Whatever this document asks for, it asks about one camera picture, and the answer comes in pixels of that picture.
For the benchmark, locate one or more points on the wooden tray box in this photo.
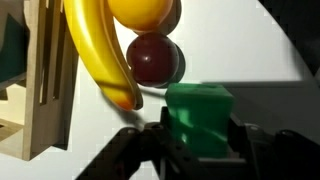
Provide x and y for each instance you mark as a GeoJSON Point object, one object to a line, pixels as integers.
{"type": "Point", "coordinates": [50, 83]}

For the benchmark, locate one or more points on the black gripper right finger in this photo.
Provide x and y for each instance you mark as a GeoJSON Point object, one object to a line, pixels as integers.
{"type": "Point", "coordinates": [283, 156]}

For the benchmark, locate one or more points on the green block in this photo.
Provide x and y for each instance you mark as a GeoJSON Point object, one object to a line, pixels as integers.
{"type": "Point", "coordinates": [200, 116]}

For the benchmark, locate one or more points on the dark red toy plum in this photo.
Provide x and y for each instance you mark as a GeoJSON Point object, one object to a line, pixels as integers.
{"type": "Point", "coordinates": [151, 60]}

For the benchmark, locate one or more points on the yellow toy banana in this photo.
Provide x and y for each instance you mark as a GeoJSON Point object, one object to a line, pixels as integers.
{"type": "Point", "coordinates": [96, 56]}

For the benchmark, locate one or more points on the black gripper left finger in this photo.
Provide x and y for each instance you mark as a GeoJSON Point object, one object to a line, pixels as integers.
{"type": "Point", "coordinates": [143, 150]}

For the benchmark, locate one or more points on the orange toy fruit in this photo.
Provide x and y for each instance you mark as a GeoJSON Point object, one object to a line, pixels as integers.
{"type": "Point", "coordinates": [140, 13]}

